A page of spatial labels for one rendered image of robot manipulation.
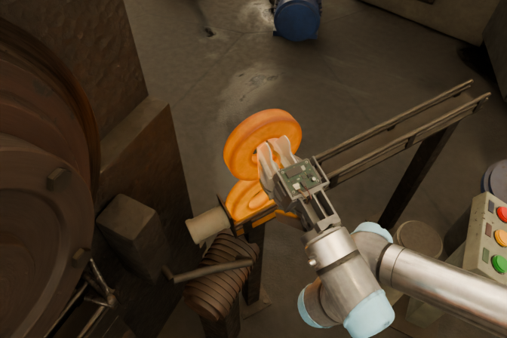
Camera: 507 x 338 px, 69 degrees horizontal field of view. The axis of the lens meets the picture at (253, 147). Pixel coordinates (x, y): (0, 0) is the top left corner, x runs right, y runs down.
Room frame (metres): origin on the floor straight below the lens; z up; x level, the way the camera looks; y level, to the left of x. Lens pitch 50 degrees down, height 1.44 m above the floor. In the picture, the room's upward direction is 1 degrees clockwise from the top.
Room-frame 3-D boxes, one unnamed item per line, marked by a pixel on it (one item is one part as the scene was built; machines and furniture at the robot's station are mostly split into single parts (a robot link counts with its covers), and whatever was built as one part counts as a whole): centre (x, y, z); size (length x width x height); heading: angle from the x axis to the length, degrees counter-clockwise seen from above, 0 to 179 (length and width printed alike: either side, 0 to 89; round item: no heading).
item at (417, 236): (0.47, -0.46, 0.26); 0.12 x 0.12 x 0.52
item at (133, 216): (0.36, 0.25, 0.68); 0.11 x 0.08 x 0.24; 64
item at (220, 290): (0.38, 0.07, 0.27); 0.22 x 0.13 x 0.53; 154
